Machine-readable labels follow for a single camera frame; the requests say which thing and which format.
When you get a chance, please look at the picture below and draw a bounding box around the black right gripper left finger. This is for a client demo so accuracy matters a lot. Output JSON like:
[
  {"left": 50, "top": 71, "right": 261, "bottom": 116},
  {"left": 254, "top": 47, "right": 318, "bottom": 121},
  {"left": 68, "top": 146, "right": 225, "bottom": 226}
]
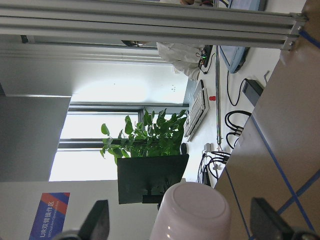
[{"left": 78, "top": 199, "right": 110, "bottom": 240}]

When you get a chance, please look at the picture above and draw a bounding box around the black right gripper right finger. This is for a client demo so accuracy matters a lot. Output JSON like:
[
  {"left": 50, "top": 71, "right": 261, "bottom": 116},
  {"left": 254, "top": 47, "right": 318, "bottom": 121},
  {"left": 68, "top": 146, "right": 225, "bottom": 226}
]
[{"left": 250, "top": 197, "right": 304, "bottom": 240}]

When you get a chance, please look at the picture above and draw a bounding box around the pink plastic cup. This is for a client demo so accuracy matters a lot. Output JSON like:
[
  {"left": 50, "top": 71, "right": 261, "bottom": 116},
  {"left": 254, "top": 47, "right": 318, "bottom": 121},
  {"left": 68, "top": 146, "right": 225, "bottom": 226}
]
[{"left": 149, "top": 182, "right": 231, "bottom": 240}]

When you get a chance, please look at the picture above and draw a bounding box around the black computer monitor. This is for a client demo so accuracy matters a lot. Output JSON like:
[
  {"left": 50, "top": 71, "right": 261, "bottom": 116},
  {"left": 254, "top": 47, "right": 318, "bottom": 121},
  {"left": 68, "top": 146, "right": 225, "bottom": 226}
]
[{"left": 117, "top": 154, "right": 189, "bottom": 204}]

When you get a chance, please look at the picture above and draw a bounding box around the green potted plant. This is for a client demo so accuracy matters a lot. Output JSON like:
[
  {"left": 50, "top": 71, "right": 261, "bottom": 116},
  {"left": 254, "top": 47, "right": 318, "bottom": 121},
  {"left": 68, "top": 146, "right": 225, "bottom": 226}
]
[{"left": 99, "top": 109, "right": 187, "bottom": 163}]

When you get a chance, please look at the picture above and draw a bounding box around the white keyboard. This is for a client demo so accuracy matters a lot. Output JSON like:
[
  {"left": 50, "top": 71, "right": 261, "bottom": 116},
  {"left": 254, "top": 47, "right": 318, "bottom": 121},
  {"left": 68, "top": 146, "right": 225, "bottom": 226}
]
[{"left": 183, "top": 79, "right": 210, "bottom": 142}]

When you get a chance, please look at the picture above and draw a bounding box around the blue teach pendant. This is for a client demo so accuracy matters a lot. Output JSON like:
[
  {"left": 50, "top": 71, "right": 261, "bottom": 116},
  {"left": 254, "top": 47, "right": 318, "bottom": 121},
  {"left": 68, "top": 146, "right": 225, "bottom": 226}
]
[{"left": 219, "top": 0, "right": 267, "bottom": 74}]

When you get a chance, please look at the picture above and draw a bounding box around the person in white shirt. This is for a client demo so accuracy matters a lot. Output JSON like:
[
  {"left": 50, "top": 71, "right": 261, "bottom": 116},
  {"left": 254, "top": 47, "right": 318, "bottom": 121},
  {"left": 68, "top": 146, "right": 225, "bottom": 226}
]
[{"left": 156, "top": 42, "right": 205, "bottom": 81}]

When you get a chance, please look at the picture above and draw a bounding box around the blue red wall sign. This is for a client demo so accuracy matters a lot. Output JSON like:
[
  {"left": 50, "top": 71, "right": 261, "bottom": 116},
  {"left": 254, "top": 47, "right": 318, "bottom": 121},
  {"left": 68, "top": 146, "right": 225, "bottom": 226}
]
[{"left": 29, "top": 192, "right": 70, "bottom": 240}]

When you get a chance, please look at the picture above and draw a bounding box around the green handled reach tool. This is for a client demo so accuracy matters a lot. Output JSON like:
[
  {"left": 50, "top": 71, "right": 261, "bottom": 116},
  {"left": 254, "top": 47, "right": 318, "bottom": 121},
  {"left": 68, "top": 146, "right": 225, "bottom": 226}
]
[{"left": 214, "top": 45, "right": 222, "bottom": 151}]

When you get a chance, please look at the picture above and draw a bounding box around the aluminium frame post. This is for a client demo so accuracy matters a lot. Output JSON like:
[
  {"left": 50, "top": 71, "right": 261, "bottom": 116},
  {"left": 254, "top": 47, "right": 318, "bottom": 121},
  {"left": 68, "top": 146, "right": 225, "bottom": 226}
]
[{"left": 0, "top": 0, "right": 307, "bottom": 50}]

